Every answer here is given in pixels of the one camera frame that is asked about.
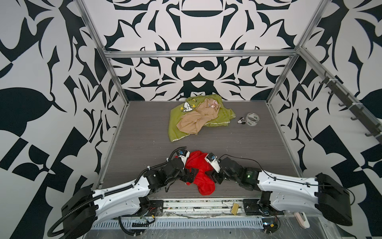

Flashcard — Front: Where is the red cloth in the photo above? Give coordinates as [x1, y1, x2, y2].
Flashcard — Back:
[185, 150, 215, 196]

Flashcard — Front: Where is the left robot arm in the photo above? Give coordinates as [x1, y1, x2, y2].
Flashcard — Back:
[61, 157, 198, 239]

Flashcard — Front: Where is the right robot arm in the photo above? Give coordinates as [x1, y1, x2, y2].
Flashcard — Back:
[205, 153, 353, 226]

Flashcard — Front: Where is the beige cloth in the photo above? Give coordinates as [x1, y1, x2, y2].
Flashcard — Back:
[177, 98, 220, 134]

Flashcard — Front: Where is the green cloth with cartoon print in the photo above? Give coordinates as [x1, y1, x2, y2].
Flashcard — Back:
[168, 94, 236, 142]

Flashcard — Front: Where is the yellow tape piece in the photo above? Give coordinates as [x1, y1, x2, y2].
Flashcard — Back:
[231, 203, 240, 216]

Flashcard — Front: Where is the pink white handheld device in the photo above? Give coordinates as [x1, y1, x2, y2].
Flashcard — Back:
[294, 212, 310, 229]

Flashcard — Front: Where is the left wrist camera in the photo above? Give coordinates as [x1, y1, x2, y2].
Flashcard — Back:
[177, 149, 191, 165]

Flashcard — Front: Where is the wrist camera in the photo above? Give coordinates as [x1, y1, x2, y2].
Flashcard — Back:
[177, 149, 191, 165]
[205, 153, 220, 173]

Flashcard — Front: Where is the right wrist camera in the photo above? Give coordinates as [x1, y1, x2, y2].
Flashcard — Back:
[205, 153, 220, 173]

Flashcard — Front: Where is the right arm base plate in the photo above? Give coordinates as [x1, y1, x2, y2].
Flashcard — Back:
[243, 199, 284, 217]

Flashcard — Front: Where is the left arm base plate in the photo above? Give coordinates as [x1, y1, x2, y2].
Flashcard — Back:
[131, 199, 164, 217]

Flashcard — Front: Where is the white slotted cable duct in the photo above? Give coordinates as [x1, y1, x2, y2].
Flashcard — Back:
[89, 217, 265, 230]

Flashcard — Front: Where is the black corrugated cable conduit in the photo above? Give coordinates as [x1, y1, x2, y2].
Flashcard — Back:
[47, 146, 187, 238]

